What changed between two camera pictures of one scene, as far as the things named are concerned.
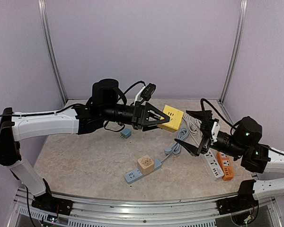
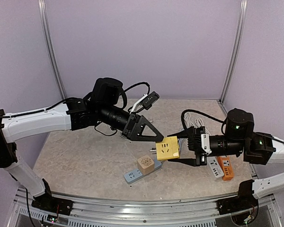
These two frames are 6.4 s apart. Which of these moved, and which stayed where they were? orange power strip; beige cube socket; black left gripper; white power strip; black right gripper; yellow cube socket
Moved: yellow cube socket; black left gripper; black right gripper
Stayed: beige cube socket; white power strip; orange power strip
